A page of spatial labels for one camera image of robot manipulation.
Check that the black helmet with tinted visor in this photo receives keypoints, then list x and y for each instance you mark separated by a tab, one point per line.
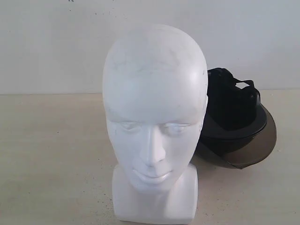
238	130

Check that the white mannequin head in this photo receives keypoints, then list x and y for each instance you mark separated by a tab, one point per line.
155	84

